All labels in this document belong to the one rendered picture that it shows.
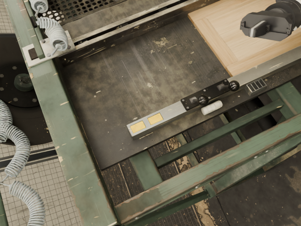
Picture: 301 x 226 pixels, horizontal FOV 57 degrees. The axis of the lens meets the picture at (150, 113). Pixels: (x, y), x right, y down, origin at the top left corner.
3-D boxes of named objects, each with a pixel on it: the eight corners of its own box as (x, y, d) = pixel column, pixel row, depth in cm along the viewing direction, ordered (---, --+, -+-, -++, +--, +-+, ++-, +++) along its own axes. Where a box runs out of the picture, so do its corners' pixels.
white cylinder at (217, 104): (204, 116, 106) (222, 108, 107) (205, 113, 103) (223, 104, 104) (200, 110, 107) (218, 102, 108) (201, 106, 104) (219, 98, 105)
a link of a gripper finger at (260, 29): (252, 25, 64) (264, 20, 67) (251, 40, 65) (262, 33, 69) (259, 27, 63) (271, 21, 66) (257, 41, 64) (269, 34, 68)
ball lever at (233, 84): (225, 89, 107) (243, 88, 93) (217, 93, 106) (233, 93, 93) (221, 80, 106) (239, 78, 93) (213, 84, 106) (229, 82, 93)
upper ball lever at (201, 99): (198, 102, 105) (212, 103, 92) (189, 106, 104) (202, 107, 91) (194, 93, 105) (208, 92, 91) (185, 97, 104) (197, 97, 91)
